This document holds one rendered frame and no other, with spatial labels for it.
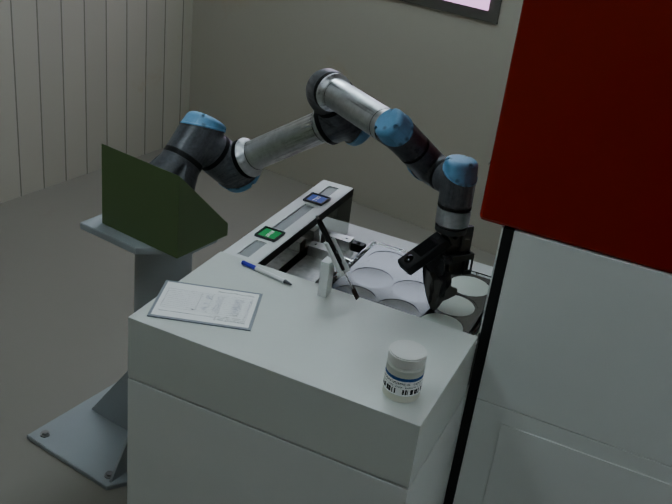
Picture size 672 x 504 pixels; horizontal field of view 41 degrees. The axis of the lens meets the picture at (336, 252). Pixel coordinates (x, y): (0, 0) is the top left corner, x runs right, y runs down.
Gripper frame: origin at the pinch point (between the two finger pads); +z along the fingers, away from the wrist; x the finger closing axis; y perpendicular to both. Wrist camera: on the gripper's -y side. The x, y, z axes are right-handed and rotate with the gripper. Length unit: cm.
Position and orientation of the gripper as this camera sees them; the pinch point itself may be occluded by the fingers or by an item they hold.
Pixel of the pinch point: (430, 305)
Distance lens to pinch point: 208.1
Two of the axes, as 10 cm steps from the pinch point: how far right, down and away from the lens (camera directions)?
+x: -4.8, -4.2, 7.7
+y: 8.7, -1.3, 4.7
